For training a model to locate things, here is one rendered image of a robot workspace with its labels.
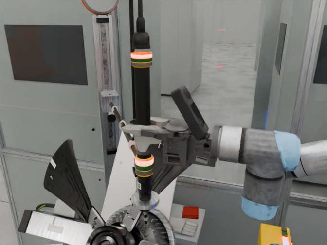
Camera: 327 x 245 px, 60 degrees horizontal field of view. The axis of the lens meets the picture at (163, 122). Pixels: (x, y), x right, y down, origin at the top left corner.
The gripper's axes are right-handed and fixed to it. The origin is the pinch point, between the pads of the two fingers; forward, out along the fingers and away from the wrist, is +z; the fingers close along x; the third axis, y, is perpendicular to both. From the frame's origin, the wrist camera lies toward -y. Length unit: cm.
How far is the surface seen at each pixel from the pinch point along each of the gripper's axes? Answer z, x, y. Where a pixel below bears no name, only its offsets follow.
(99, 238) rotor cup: 9.0, -3.7, 32.7
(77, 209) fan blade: 22.2, 6.2, 33.8
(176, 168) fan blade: -8.1, 11.0, 16.4
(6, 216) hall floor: 184, 112, 158
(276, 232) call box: -40, 34, 49
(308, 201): -57, 70, 57
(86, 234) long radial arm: 21.0, 7.7, 44.5
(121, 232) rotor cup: 3.0, -2.0, 30.5
